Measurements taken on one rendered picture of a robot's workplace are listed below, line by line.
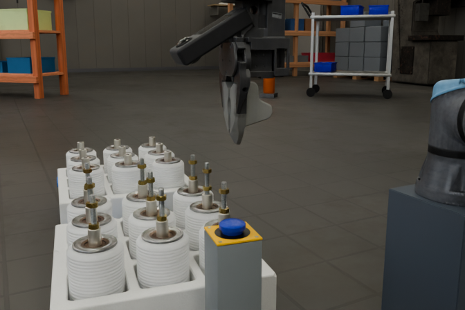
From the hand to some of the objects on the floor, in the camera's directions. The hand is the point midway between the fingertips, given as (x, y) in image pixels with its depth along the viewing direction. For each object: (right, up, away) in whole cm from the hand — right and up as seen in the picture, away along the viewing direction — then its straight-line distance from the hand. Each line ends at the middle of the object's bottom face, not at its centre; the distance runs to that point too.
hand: (232, 135), depth 67 cm
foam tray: (-17, -41, +33) cm, 55 cm away
